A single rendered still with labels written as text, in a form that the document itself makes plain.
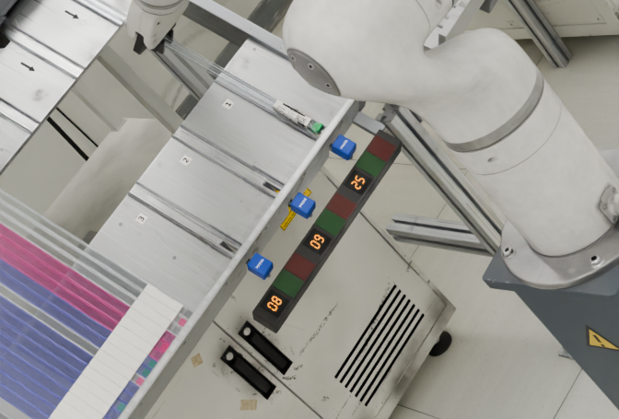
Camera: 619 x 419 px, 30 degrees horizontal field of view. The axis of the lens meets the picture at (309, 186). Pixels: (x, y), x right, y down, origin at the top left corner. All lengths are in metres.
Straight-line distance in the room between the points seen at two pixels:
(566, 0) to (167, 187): 1.27
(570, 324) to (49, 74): 0.89
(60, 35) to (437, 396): 1.03
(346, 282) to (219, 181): 0.53
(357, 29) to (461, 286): 1.49
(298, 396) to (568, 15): 1.12
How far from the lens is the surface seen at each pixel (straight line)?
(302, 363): 2.12
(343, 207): 1.67
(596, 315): 1.29
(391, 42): 1.04
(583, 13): 2.69
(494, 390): 2.25
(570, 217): 1.22
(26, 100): 1.80
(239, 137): 1.72
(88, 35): 1.83
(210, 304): 1.61
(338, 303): 2.14
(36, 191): 3.61
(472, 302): 2.42
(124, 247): 1.67
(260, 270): 1.62
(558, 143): 1.18
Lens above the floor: 1.52
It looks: 29 degrees down
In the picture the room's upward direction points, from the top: 44 degrees counter-clockwise
